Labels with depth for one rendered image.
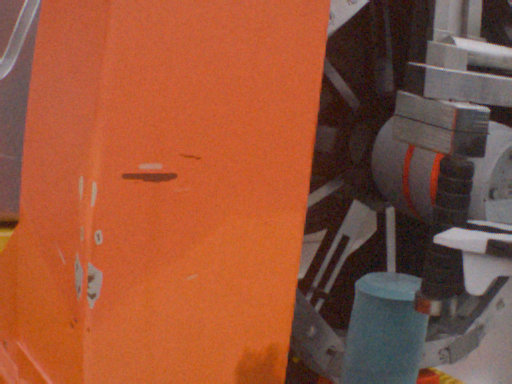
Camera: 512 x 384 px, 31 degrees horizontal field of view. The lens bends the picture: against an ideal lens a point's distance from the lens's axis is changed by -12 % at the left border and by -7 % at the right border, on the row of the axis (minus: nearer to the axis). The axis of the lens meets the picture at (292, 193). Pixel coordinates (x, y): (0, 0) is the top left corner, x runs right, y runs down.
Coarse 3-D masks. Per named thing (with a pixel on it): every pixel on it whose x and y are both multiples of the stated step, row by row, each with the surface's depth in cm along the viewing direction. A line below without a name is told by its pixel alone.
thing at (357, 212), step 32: (384, 0) 120; (384, 32) 122; (480, 32) 132; (384, 64) 123; (352, 96) 121; (384, 96) 124; (320, 128) 119; (352, 128) 127; (320, 160) 125; (320, 192) 121; (352, 192) 124; (352, 224) 125; (384, 224) 128; (416, 224) 150; (320, 256) 124; (352, 256) 153; (384, 256) 130; (416, 256) 145; (352, 288) 144
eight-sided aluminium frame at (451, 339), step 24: (336, 0) 104; (360, 0) 106; (504, 0) 119; (336, 24) 105; (504, 24) 125; (504, 288) 130; (312, 312) 111; (456, 312) 131; (480, 312) 128; (312, 336) 112; (336, 336) 114; (432, 336) 126; (456, 336) 126; (480, 336) 129; (312, 360) 114; (336, 360) 115; (432, 360) 125; (456, 360) 127
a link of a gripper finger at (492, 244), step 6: (492, 240) 87; (498, 240) 86; (504, 240) 87; (510, 240) 87; (486, 246) 87; (492, 246) 87; (498, 246) 86; (504, 246) 86; (510, 246) 86; (486, 252) 87; (492, 252) 87; (498, 252) 87; (504, 252) 87; (510, 252) 86
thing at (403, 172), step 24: (384, 144) 117; (504, 144) 103; (384, 168) 116; (408, 168) 112; (432, 168) 108; (480, 168) 103; (504, 168) 103; (384, 192) 120; (408, 192) 113; (432, 192) 109; (480, 192) 103; (504, 192) 104; (480, 216) 103; (504, 216) 105
